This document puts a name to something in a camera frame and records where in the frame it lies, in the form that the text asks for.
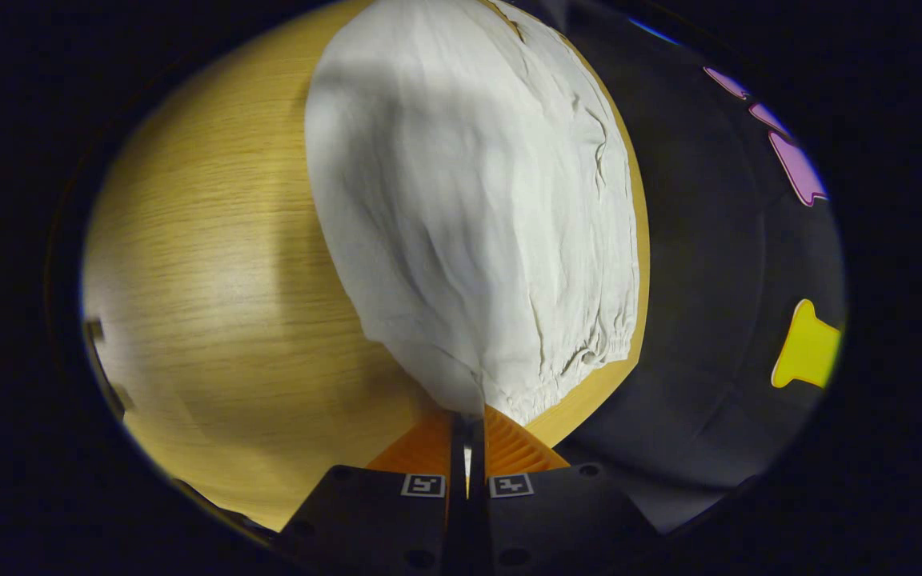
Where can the black backdrop cloth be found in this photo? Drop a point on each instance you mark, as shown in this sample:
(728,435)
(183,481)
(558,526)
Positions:
(709,280)

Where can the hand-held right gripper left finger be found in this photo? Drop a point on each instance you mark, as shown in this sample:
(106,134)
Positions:
(381,520)

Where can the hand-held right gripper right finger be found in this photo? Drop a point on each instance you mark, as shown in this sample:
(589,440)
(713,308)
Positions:
(557,520)

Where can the white jeans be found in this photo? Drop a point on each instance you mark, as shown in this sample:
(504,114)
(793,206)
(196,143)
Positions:
(469,200)

